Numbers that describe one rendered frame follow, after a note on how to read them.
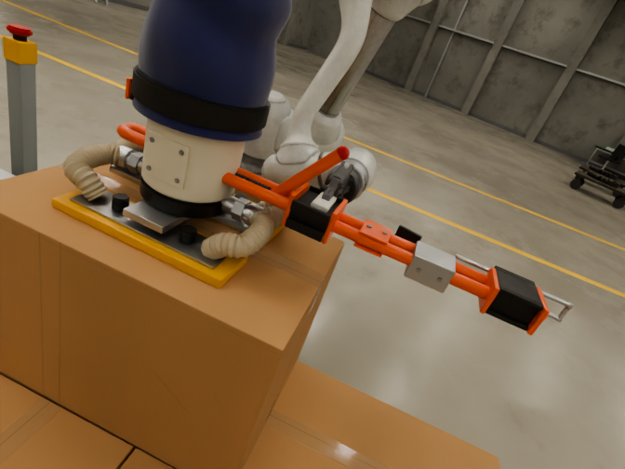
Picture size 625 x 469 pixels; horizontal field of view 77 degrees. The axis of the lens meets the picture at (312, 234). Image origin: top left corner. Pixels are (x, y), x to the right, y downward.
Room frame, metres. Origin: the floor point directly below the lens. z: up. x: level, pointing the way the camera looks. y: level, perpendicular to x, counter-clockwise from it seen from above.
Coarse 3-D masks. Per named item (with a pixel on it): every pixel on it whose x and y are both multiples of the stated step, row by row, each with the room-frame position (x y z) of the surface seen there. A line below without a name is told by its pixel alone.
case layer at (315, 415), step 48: (0, 384) 0.48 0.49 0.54; (288, 384) 0.73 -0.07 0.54; (336, 384) 0.79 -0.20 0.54; (0, 432) 0.40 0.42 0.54; (48, 432) 0.43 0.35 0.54; (96, 432) 0.46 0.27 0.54; (288, 432) 0.60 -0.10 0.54; (336, 432) 0.65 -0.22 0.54; (384, 432) 0.69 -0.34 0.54; (432, 432) 0.75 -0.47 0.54
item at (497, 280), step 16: (496, 272) 0.60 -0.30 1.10; (496, 288) 0.54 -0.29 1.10; (512, 288) 0.56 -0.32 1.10; (528, 288) 0.58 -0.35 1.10; (480, 304) 0.55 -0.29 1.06; (496, 304) 0.55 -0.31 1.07; (512, 304) 0.54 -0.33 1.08; (528, 304) 0.54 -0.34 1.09; (544, 304) 0.54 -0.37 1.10; (512, 320) 0.54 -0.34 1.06; (528, 320) 0.54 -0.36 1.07
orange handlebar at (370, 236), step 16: (128, 128) 0.68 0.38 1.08; (144, 128) 0.71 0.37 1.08; (224, 176) 0.63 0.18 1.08; (256, 176) 0.67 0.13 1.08; (256, 192) 0.62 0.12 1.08; (272, 192) 0.63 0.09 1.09; (336, 224) 0.60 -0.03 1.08; (352, 224) 0.63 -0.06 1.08; (368, 224) 0.62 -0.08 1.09; (352, 240) 0.59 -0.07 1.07; (368, 240) 0.59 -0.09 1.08; (384, 240) 0.59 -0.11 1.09; (400, 240) 0.62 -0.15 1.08; (400, 256) 0.58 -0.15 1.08; (464, 272) 0.60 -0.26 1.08; (464, 288) 0.56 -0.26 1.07; (480, 288) 0.56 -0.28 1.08
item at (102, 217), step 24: (72, 192) 0.60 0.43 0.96; (72, 216) 0.55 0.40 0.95; (96, 216) 0.55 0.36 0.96; (120, 216) 0.57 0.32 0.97; (144, 240) 0.54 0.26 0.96; (168, 240) 0.55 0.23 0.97; (192, 240) 0.56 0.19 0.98; (192, 264) 0.52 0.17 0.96; (216, 264) 0.53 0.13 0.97; (240, 264) 0.57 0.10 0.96
